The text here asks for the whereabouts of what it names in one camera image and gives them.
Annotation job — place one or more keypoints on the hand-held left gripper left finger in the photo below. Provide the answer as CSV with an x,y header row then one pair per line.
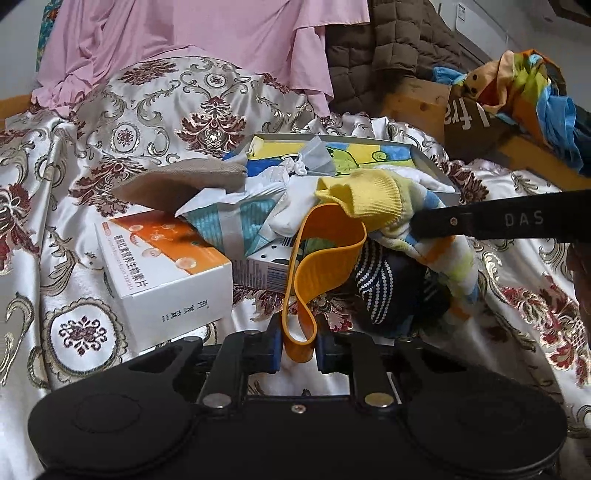
x,y
276,346

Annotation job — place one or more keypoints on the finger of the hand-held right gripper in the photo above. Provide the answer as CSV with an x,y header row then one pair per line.
x,y
438,224

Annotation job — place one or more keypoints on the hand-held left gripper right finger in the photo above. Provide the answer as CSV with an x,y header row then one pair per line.
x,y
322,353

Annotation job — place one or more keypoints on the yellow cuffed striped sock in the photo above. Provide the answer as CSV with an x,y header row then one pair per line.
x,y
369,198

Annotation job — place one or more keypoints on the navy striped sock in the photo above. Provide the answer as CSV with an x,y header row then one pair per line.
x,y
392,295

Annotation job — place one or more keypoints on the orange rubber band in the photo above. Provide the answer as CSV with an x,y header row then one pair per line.
x,y
323,258

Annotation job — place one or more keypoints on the grey metal box cartoon lining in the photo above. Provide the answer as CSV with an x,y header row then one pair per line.
x,y
369,154

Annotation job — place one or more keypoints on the white dotted small box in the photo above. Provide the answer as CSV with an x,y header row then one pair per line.
x,y
263,272

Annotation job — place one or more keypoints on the brown bag white letters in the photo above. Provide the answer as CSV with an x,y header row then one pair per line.
x,y
466,138

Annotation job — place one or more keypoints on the orange and white medicine box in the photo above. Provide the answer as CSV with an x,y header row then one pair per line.
x,y
175,295

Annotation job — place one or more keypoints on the colourful orange blue cloth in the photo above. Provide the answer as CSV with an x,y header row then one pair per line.
x,y
531,92

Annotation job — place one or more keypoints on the teal grey patterned cloth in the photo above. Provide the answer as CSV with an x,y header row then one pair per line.
x,y
221,221

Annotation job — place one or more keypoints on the white sock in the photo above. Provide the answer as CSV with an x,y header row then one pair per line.
x,y
295,207

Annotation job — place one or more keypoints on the brown quilted jacket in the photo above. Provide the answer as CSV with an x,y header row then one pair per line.
x,y
392,55

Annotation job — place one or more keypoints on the tan sock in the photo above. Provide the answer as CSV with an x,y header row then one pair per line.
x,y
184,184

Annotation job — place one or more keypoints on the floral satin blanket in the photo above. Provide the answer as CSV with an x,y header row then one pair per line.
x,y
69,230

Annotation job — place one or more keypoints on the pink cloth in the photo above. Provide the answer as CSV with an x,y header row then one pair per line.
x,y
184,37

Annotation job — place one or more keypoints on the yellow wooden bed frame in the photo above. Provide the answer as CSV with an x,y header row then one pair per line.
x,y
11,108

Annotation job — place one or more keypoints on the teal patterned wall picture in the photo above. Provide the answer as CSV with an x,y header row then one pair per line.
x,y
46,37

